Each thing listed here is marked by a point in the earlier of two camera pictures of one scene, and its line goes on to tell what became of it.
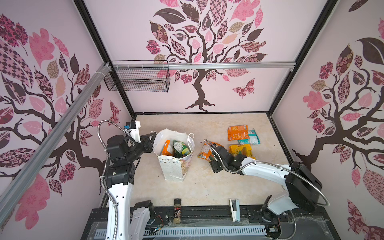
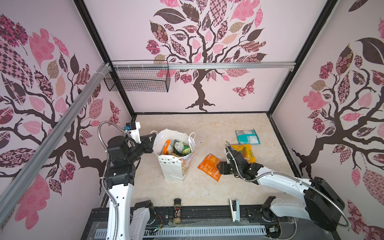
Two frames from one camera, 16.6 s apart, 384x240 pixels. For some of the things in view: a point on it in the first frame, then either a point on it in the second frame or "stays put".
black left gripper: [148, 143] stays put
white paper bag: [174, 169] stays put
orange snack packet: [240, 132] -> [209, 166]
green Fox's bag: [180, 149] stays put
